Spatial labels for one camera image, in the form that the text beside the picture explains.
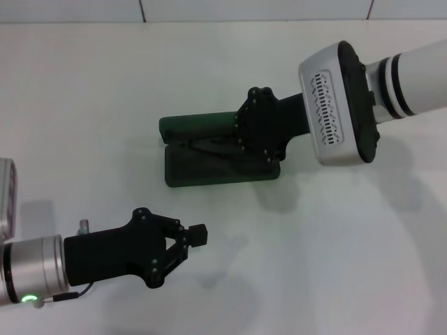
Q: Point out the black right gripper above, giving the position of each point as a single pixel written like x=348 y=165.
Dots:
x=279 y=122

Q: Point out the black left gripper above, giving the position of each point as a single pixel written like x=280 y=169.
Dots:
x=115 y=251

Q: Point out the black glasses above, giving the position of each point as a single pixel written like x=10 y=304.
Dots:
x=206 y=146

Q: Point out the green glasses case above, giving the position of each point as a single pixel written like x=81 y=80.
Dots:
x=195 y=174

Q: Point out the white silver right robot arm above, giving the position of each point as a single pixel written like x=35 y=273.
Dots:
x=419 y=73

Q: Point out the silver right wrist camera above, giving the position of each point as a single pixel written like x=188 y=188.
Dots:
x=324 y=104

